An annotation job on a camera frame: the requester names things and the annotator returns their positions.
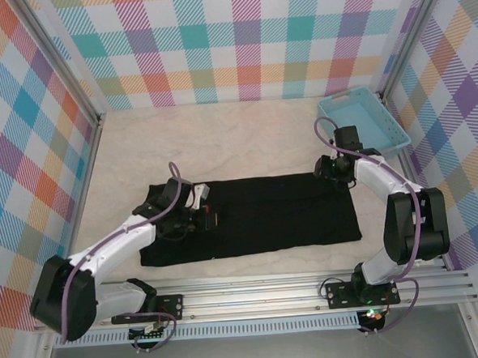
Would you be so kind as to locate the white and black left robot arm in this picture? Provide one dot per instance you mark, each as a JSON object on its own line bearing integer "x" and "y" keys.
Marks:
{"x": 117, "y": 243}

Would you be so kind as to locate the light blue plastic basket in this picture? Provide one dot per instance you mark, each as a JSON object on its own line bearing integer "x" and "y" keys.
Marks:
{"x": 369, "y": 114}

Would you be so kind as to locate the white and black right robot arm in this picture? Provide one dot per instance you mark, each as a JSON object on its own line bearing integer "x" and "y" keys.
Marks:
{"x": 376, "y": 174}

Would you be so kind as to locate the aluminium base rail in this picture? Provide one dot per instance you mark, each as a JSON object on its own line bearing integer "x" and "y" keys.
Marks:
{"x": 250, "y": 300}

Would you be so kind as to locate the aluminium corner post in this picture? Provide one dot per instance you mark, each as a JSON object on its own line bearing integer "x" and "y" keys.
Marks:
{"x": 413, "y": 34}
{"x": 59, "y": 60}

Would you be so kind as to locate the black floral print t-shirt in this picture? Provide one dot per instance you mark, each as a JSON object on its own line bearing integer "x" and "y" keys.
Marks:
{"x": 282, "y": 217}

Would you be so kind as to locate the small electronics board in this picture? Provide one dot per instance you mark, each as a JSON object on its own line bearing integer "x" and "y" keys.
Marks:
{"x": 373, "y": 316}
{"x": 149, "y": 334}

